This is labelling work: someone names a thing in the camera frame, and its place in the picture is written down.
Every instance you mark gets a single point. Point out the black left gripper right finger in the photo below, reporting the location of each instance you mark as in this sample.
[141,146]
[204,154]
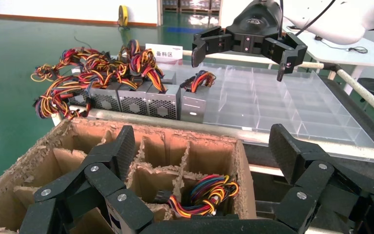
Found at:
[316,181]

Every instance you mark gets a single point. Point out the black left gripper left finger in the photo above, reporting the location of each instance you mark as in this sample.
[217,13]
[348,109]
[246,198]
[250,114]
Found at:
[106,181]

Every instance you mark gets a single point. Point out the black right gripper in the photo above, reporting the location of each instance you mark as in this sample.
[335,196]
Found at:
[254,19]

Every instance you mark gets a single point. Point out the white cart lower beam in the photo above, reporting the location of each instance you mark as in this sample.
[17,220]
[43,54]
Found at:
[264,170]

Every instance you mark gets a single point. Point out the clear plastic divided tray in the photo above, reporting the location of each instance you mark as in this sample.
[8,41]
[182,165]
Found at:
[271,103]

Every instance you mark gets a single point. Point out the stacked warehouse goods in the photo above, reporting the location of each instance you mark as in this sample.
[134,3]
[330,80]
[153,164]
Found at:
[200,5]

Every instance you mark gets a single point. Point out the black computer mouse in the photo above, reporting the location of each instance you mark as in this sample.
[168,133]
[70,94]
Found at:
[318,38]

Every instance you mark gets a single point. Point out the white sign with Chinese text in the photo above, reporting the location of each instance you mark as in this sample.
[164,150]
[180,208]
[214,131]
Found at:
[174,48]

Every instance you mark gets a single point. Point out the grey mesh-faced power supply case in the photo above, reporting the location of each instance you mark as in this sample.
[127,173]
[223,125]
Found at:
[133,103]
[80,98]
[104,100]
[162,106]

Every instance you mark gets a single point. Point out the black pipe joint connector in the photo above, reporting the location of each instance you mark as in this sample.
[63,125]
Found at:
[331,67]

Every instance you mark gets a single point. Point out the cardboard box with dividers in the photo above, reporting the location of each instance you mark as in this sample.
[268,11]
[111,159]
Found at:
[206,155]

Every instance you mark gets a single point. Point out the white pipe rail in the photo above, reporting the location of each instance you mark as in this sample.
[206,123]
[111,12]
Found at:
[248,59]
[364,93]
[125,117]

